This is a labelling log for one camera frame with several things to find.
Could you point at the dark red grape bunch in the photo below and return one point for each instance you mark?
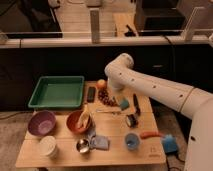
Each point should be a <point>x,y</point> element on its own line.
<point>104,98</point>

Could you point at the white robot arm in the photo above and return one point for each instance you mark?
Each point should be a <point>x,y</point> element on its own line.
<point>194,103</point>

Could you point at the orange fruit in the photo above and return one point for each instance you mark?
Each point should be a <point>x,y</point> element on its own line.
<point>101,84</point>

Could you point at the black rectangular block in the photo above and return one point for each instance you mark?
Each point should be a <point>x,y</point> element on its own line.
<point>91,94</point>

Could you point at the teal sponge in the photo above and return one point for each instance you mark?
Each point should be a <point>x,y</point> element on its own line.
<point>123,103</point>

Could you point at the orange-brown bowl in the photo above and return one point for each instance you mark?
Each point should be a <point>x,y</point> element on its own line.
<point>72,121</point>

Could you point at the green plastic tray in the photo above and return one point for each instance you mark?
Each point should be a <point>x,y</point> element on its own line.
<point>58,92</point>

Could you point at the grey-blue cloth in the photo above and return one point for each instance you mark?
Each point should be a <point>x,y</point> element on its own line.
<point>98,142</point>

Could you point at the blue mug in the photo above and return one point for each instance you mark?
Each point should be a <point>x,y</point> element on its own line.
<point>132,141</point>

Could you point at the orange carrot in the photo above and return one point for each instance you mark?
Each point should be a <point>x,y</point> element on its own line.
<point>149,134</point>

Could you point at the small steel cup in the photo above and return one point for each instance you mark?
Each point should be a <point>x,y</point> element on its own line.
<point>83,146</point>

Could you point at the purple bowl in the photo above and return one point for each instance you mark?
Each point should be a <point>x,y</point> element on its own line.
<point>42,123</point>

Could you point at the white cup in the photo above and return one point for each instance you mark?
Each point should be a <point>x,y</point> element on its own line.
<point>47,146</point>

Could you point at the black handled knife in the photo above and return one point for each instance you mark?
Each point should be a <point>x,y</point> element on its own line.
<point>136,105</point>

